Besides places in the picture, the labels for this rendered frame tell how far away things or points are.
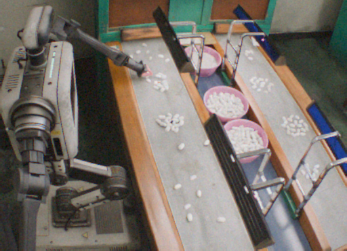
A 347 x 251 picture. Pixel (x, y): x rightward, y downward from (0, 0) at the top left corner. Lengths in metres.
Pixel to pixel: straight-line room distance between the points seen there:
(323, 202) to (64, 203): 1.33
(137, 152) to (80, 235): 0.55
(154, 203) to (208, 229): 0.27
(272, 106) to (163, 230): 1.07
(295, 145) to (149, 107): 0.86
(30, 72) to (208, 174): 1.01
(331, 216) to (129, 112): 1.24
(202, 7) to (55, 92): 1.68
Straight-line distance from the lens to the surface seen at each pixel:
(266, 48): 2.09
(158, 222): 1.56
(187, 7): 2.52
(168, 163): 1.77
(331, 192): 1.93
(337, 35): 4.50
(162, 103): 2.06
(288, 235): 1.77
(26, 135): 1.02
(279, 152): 1.93
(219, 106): 2.10
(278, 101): 2.26
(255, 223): 1.25
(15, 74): 1.19
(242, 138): 1.95
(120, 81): 2.16
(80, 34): 1.95
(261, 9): 2.79
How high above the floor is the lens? 2.15
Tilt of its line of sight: 46 degrees down
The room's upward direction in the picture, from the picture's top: 7 degrees clockwise
